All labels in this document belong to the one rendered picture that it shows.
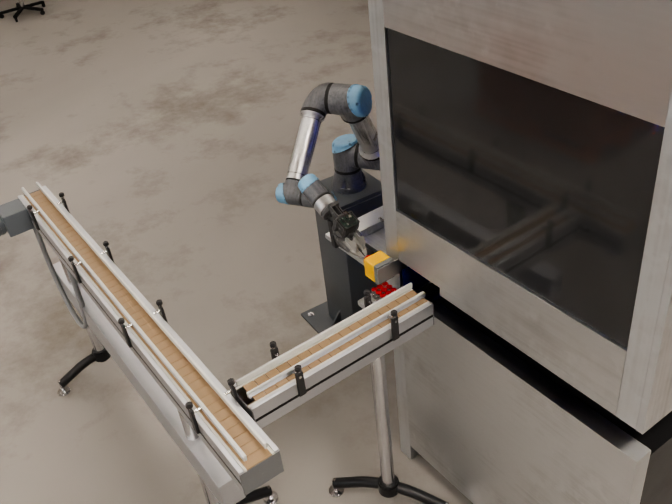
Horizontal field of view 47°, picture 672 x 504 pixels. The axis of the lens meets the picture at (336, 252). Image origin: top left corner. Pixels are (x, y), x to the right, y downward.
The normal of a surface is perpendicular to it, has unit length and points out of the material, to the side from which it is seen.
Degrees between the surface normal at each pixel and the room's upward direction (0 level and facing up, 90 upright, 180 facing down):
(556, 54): 90
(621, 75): 90
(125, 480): 0
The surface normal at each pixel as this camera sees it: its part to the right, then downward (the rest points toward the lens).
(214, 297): -0.10, -0.80
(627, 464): -0.80, 0.41
